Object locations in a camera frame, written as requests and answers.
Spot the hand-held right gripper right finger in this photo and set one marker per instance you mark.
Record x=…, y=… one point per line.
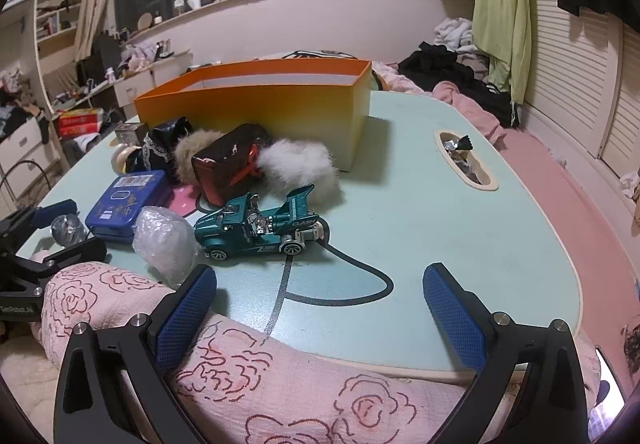
x=455, y=324

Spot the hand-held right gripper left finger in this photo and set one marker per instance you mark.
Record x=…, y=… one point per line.
x=185, y=319

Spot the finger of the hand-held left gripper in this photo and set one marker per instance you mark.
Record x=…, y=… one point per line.
x=55, y=211
x=75, y=251

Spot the small silver ball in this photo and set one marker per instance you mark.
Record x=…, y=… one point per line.
x=67, y=230

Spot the black patterned pouch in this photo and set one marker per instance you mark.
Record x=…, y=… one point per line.
x=160, y=138

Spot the brown fur pompom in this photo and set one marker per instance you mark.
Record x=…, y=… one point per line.
x=187, y=156

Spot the orange cardboard box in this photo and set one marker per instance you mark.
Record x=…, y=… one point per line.
x=300, y=108

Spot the mint printed desktop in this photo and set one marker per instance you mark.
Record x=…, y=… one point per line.
x=450, y=234

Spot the blue metal tin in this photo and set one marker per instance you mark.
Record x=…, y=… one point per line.
x=125, y=204

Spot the bubble wrap bundle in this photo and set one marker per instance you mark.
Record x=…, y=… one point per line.
x=162, y=244

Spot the tape roll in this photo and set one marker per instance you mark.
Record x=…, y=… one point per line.
x=120, y=157

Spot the red cardboard box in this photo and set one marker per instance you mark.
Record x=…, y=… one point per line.
x=77, y=122

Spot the small brown box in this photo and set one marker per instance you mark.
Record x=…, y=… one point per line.
x=131, y=132

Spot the teal toy car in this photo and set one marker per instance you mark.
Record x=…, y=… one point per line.
x=260, y=224

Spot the pink rose-print blanket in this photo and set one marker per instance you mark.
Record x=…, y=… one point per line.
x=300, y=389

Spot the white drawer cabinet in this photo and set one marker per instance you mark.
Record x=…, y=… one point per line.
x=145, y=86

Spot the pink bed sheet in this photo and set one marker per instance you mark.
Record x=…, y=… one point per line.
x=575, y=224

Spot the candy wrappers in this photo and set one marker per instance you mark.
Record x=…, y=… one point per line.
x=462, y=158

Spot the white fur pompom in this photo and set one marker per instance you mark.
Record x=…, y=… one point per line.
x=295, y=166

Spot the tan cloth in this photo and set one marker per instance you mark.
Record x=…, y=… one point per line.
x=636, y=196

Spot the black clothes pile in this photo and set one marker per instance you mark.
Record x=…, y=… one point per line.
x=440, y=68

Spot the white louvred closet door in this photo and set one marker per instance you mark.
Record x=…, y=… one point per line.
x=565, y=88

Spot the white clothes pile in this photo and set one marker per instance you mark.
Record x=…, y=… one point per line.
x=457, y=38

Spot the green hanging garment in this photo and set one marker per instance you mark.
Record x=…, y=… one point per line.
x=500, y=8

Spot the white wall shelf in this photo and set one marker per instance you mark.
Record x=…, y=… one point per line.
x=57, y=28

